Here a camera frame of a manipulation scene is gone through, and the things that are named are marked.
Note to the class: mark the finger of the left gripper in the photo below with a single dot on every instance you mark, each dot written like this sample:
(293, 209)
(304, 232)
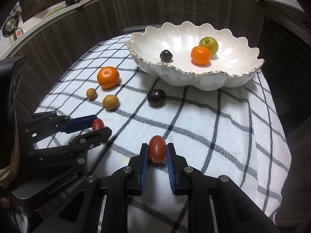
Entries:
(80, 143)
(50, 123)

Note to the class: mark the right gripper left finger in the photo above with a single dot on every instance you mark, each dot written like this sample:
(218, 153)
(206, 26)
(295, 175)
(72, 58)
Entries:
(100, 204)

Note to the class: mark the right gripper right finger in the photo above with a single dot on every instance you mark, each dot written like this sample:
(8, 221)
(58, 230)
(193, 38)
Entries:
(214, 204)

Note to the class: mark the red grape tomato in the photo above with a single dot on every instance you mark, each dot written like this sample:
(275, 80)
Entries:
(157, 149)
(97, 124)

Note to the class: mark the dark plum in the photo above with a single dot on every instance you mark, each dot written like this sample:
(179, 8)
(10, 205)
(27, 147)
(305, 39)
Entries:
(166, 56)
(156, 97)

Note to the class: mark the small round tan longan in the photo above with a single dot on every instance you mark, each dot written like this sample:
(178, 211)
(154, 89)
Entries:
(91, 94)

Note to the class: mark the larger tan longan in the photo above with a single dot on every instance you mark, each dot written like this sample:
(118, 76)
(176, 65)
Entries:
(110, 102)

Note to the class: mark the white checkered cloth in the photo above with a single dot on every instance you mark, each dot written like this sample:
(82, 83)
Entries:
(230, 131)

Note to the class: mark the large orange on cloth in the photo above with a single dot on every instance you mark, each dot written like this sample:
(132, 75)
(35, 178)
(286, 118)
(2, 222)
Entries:
(108, 77)

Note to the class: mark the dark plum on cloth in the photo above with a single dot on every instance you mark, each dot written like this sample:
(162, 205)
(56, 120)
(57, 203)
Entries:
(156, 97)

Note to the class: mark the black wok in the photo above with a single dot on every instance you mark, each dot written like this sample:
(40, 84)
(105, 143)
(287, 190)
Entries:
(10, 25)

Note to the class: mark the white scalloped ceramic bowl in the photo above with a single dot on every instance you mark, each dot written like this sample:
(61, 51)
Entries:
(234, 64)

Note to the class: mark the small orange in bowl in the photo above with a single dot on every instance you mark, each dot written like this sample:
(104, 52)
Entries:
(200, 55)

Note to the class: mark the green apple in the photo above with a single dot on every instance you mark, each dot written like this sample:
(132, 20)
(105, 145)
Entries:
(210, 43)

